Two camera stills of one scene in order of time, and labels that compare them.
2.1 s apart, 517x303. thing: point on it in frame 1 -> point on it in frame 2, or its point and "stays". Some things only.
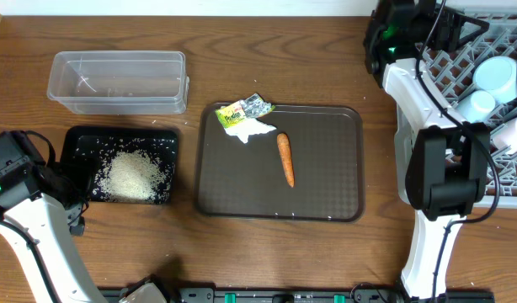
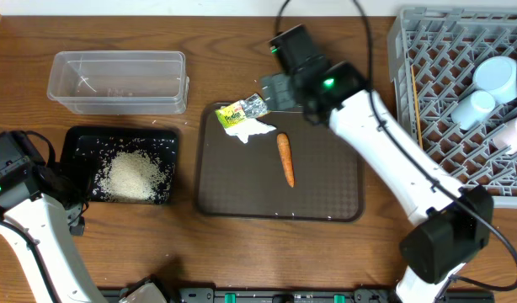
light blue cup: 477,106 stays
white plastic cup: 514,135 stays
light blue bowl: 497,75 stays
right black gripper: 454,36 -> 279,93
